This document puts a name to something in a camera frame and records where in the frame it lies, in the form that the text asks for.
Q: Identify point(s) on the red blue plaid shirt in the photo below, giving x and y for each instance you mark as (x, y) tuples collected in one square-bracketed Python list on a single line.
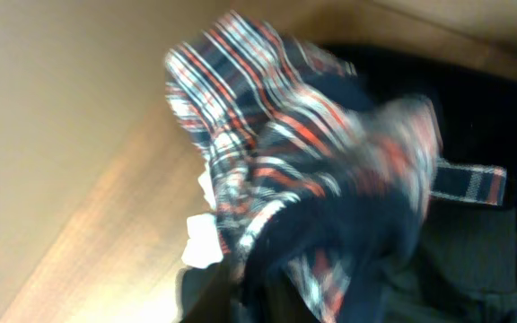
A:
[(309, 176)]

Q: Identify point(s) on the white light-blue striped shirt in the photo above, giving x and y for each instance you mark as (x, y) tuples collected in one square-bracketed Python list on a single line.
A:
[(203, 247)]

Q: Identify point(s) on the black cloth garment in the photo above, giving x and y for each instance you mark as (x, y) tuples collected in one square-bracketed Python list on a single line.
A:
[(464, 265)]

